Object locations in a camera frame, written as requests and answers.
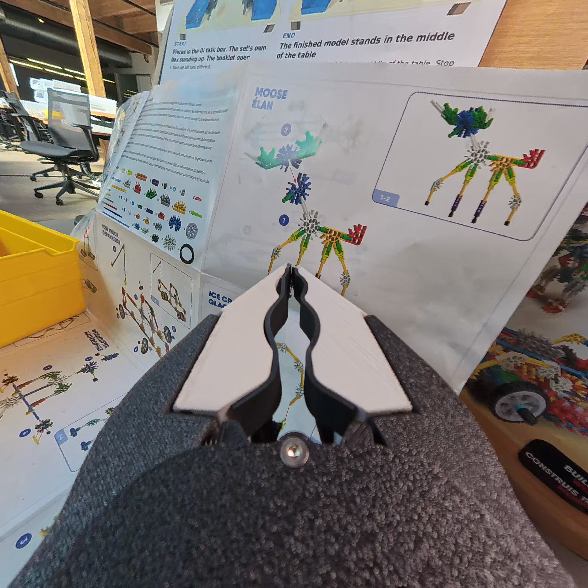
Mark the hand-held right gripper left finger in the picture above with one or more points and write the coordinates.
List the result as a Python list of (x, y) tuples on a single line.
[(229, 358)]

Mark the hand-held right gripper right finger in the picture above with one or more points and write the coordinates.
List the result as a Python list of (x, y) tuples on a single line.
[(358, 363)]

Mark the printed instruction sheet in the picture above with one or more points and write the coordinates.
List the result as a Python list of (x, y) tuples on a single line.
[(413, 275)]

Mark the white task poster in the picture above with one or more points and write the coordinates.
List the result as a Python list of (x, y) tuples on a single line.
[(321, 46)]

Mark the printed building set box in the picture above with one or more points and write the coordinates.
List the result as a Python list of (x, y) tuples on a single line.
[(528, 367)]

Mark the yellow box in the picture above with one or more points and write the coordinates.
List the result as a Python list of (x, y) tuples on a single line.
[(41, 285)]

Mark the black office chair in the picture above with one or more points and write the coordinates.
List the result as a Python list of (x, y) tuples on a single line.
[(23, 115), (69, 119)]

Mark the wooden post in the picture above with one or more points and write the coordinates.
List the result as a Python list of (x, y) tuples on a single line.
[(7, 69), (87, 46)]

